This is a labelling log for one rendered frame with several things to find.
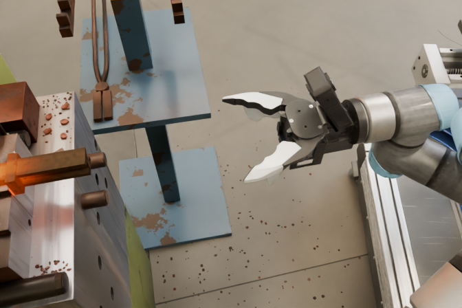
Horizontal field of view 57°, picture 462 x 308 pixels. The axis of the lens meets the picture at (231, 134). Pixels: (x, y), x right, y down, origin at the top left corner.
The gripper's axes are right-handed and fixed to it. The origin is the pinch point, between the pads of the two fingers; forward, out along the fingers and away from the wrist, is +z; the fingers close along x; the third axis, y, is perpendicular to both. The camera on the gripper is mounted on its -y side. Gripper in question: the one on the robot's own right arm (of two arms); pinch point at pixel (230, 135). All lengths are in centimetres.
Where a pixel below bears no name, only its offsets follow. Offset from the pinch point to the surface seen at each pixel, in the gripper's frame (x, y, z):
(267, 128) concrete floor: 71, 100, -32
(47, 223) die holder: -4.1, 8.3, 28.6
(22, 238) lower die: -7.4, 5.3, 30.7
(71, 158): -0.3, -1.3, 22.2
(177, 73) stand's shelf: 40.2, 26.3, 5.1
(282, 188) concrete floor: 41, 100, -30
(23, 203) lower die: -2.4, 4.6, 30.7
